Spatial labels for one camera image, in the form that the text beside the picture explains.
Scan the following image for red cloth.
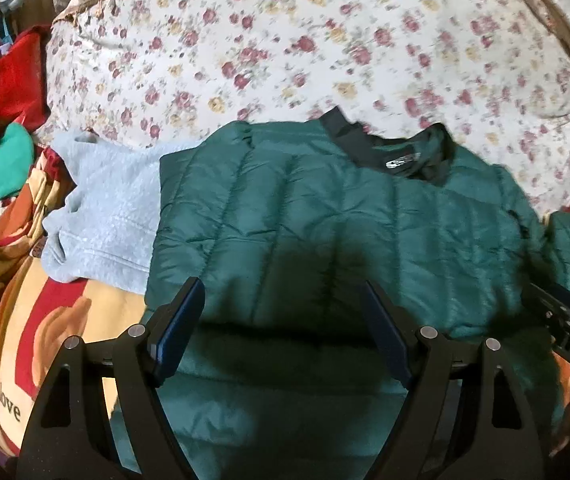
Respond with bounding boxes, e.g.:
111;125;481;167
0;25;50;153

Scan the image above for light grey knit sweater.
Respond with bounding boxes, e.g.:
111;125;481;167
40;130;200;296

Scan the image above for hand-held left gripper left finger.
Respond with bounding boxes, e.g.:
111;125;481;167
15;276;206;480

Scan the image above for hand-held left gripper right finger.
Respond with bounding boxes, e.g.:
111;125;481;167
363;280;556;480

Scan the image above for green cloth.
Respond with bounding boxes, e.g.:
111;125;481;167
0;122;36;223

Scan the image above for floral print quilt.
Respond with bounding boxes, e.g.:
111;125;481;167
35;0;570;223

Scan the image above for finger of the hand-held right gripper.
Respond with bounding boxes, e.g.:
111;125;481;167
529;282;570;331

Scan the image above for red and beige printed blanket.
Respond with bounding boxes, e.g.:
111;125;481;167
0;145;166;461

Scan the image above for green puffer jacket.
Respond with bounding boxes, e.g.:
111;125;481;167
110;107;570;480

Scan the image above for beige padded bed edge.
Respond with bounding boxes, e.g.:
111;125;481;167
470;0;570;93

